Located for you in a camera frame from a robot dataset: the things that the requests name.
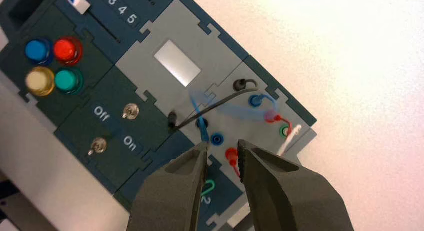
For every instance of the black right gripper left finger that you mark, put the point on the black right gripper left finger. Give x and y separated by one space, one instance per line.
172 196

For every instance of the small rectangular display screen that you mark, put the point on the small rectangular display screen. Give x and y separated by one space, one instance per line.
177 62

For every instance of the silver toggle switch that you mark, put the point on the silver toggle switch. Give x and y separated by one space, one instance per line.
130 112
98 146

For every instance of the red push button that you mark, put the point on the red push button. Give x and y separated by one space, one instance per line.
68 50

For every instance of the grey and teal task box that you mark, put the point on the grey and teal task box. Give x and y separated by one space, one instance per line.
212 34

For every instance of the yellow push button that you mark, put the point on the yellow push button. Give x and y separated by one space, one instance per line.
40 81

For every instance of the blue push button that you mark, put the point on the blue push button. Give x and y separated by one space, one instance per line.
39 51

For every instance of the green push button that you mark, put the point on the green push button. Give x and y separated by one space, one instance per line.
68 81

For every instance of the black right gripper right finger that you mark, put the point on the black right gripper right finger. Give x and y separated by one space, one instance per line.
285 196

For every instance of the white slider knob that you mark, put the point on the white slider knob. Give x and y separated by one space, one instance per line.
78 2

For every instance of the green rotary knob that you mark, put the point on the green rotary knob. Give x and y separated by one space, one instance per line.
208 187

